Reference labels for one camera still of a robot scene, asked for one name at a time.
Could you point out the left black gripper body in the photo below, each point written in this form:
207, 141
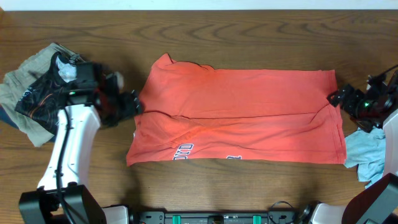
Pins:
122, 107

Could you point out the black orange patterned shirt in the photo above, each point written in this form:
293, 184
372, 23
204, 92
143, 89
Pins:
40, 101

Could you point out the light blue t-shirt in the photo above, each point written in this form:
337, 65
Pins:
366, 152

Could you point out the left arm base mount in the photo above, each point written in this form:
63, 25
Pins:
118, 214

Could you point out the navy folded garment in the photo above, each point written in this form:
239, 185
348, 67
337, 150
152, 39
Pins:
5, 118

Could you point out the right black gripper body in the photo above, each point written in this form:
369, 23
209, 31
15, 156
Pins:
354, 104

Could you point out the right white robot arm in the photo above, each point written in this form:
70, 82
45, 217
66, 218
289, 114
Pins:
377, 203

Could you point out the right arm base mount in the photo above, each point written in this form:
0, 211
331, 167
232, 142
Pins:
321, 213

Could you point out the red t-shirt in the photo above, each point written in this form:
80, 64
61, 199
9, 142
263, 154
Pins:
194, 111

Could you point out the khaki folded garment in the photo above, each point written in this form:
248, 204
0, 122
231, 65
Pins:
15, 83

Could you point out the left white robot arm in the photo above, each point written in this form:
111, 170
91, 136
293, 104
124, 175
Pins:
62, 195

